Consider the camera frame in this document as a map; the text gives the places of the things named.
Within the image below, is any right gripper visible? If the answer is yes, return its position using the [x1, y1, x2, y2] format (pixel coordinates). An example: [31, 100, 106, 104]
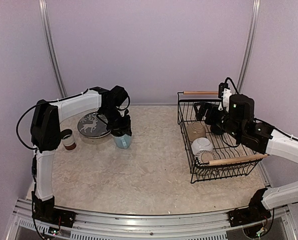
[195, 100, 243, 140]

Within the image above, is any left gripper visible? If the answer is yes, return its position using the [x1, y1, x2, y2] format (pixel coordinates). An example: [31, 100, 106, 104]
[101, 105, 132, 137]

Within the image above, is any light blue mug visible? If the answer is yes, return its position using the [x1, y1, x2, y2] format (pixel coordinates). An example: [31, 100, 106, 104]
[113, 134, 132, 149]

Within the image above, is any beige ceramic bowl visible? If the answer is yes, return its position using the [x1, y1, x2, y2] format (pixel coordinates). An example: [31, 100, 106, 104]
[186, 121, 206, 142]

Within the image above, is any grey deer pattern plate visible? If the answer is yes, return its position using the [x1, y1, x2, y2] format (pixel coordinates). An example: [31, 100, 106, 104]
[77, 111, 111, 139]

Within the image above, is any white ceramic bowl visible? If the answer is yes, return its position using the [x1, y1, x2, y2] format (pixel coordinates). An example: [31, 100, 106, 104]
[191, 137, 213, 155]

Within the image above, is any white and brown cup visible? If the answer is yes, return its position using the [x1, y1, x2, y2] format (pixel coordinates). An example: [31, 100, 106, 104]
[61, 129, 76, 151]

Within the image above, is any dark green mug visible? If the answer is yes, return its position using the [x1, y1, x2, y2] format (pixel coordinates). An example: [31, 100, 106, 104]
[210, 125, 224, 136]

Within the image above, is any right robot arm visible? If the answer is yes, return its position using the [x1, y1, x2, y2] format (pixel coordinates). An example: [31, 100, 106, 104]
[194, 94, 298, 222]

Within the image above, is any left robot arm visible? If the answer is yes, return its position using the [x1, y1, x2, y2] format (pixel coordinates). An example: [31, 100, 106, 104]
[30, 85, 132, 225]

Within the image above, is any striped small bowl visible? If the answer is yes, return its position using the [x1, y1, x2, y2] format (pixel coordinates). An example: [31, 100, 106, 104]
[194, 150, 218, 176]

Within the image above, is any far wooden rack handle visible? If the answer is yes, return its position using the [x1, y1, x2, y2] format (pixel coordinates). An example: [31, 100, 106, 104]
[183, 91, 218, 96]

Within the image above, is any wooden rack handle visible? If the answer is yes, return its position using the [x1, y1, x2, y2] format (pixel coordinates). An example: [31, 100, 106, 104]
[183, 91, 218, 96]
[208, 153, 268, 166]

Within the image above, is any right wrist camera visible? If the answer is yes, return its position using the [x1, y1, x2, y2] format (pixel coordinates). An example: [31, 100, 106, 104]
[218, 82, 232, 112]

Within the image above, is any black wire dish rack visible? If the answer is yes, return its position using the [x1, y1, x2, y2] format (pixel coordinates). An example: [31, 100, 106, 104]
[177, 92, 262, 184]

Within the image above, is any near wooden rack handle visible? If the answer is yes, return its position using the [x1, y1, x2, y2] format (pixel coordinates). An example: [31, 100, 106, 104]
[208, 153, 268, 166]

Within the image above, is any right aluminium corner post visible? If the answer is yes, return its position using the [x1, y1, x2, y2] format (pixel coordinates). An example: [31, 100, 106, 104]
[236, 0, 261, 93]

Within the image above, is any aluminium corner post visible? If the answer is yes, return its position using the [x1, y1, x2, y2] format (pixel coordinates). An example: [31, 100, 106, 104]
[236, 0, 261, 93]
[39, 0, 67, 98]

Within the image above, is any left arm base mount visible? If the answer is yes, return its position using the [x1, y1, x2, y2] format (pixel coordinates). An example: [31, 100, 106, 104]
[32, 208, 76, 228]

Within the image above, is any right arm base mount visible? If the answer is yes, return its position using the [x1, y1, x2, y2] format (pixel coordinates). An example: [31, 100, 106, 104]
[228, 207, 271, 227]

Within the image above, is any aluminium front rail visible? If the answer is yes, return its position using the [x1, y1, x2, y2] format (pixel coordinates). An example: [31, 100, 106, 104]
[5, 199, 297, 240]

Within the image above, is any left aluminium corner post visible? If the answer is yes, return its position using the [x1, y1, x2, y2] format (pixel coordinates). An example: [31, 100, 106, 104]
[39, 0, 67, 98]

